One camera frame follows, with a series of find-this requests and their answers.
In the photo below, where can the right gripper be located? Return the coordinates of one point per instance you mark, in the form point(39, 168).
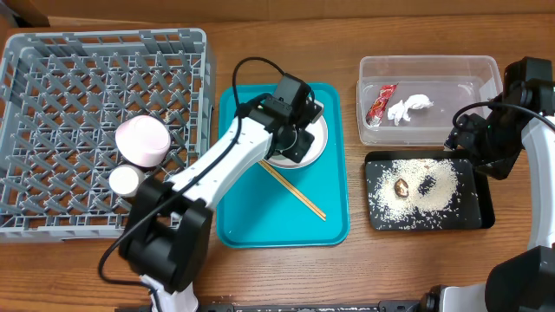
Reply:
point(461, 138)

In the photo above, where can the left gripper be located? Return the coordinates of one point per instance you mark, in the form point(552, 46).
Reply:
point(299, 147)

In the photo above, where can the white rice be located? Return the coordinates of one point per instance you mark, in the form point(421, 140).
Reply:
point(433, 190)

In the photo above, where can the red snack wrapper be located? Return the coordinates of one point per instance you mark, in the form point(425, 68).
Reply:
point(376, 111)

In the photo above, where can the white tissue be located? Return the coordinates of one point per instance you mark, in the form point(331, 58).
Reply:
point(400, 110)

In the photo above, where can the brown food piece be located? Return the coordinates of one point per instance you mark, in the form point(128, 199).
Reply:
point(401, 188)

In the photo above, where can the white cup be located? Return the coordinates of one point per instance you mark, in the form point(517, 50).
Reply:
point(125, 180)

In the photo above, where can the grey bowl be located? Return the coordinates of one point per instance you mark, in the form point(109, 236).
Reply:
point(281, 161)

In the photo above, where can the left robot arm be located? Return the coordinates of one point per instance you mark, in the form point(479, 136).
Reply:
point(166, 238)

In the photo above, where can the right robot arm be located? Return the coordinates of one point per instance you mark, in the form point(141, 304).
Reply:
point(521, 121)

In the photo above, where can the large white plate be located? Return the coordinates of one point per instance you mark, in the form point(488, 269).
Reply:
point(321, 138)

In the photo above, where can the black tray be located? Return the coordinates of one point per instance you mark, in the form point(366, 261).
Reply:
point(481, 208)

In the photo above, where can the teal plastic tray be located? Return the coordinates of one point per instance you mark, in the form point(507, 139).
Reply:
point(259, 212)

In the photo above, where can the grey dish rack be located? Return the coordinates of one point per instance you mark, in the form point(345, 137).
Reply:
point(63, 95)

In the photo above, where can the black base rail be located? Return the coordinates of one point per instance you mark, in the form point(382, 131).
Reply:
point(303, 308)

